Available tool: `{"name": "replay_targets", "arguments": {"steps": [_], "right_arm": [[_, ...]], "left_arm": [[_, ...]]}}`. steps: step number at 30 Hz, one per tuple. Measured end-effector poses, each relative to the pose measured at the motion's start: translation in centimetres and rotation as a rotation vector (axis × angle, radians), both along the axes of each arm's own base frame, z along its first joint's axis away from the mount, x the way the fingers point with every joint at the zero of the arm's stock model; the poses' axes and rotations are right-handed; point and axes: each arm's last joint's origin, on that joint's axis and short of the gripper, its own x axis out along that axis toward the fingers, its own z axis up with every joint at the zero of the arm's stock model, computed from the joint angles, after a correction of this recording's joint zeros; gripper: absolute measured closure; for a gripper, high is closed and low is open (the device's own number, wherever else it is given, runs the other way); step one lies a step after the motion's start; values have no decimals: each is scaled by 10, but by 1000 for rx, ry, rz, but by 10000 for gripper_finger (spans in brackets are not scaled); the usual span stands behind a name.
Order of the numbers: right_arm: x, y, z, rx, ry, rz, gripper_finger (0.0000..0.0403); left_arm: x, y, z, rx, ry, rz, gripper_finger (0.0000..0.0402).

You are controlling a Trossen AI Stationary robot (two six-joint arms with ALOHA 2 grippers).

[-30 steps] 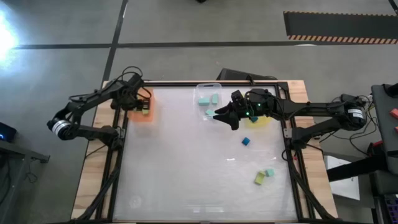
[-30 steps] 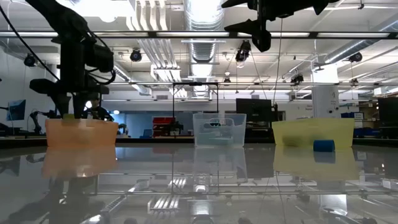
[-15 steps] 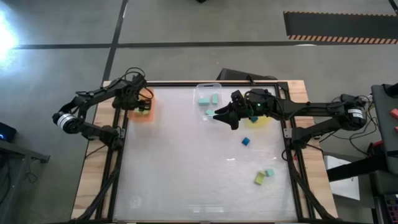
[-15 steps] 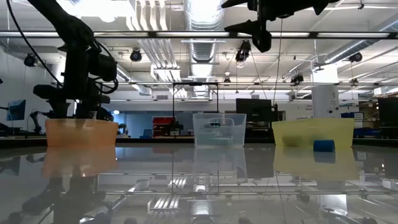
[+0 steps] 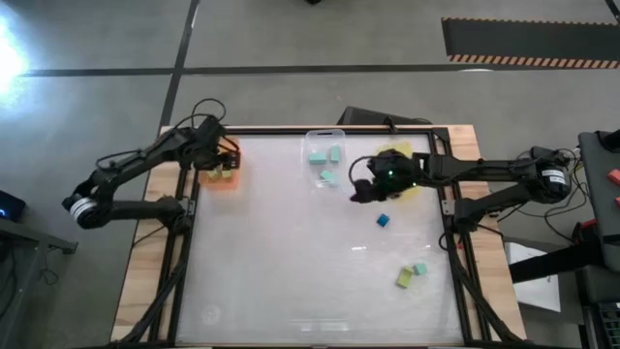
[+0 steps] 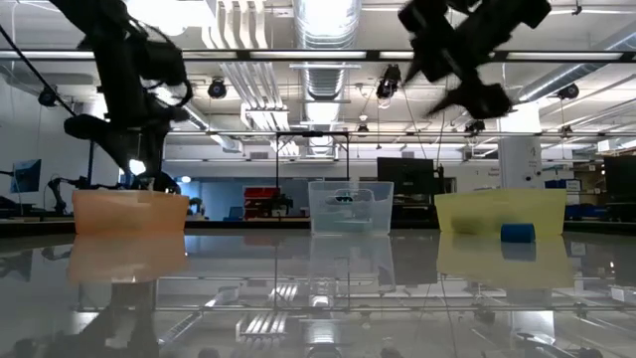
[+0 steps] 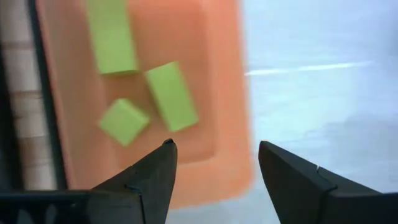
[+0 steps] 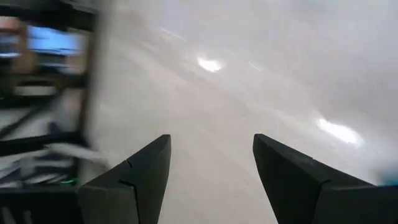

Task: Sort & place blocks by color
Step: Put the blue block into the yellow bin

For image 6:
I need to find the white pillar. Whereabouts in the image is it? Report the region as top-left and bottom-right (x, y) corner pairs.
(498, 113), (544, 191)

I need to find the silver ceiling air duct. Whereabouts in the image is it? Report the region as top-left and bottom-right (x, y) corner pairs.
(291, 0), (363, 158)

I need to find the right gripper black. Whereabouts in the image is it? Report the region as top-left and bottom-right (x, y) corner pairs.
(397, 0), (553, 120)

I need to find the large black monitor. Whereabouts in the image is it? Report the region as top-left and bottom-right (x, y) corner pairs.
(603, 154), (636, 203)

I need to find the black background rig frame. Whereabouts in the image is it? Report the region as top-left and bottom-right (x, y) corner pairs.
(274, 130), (351, 220)

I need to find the black wall monitor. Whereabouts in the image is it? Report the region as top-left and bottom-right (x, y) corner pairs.
(376, 156), (436, 196)

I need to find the clear plastic bin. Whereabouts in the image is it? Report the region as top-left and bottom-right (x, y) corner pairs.
(306, 179), (395, 236)

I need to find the silver slanted duct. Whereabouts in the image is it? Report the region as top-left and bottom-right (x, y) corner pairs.
(516, 22), (636, 103)

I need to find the orange translucent plastic bin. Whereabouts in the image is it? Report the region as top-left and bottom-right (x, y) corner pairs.
(71, 188), (191, 237)

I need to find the red bin shelf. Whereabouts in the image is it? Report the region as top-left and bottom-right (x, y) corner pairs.
(242, 186), (280, 220)

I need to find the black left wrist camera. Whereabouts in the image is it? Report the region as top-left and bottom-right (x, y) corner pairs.
(143, 40), (188, 87)

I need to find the yellow translucent plastic bin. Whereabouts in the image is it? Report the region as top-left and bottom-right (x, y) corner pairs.
(433, 187), (568, 238)

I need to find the blue foam cylinder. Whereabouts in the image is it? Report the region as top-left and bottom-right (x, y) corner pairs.
(499, 222), (537, 245)

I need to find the black left wrist camera cable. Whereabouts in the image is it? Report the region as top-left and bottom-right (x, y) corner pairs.
(0, 23), (77, 119)

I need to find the blue screen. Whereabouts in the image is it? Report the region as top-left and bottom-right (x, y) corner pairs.
(9, 158), (44, 195)

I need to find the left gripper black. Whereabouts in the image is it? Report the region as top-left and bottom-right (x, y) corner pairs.
(63, 19), (193, 193)

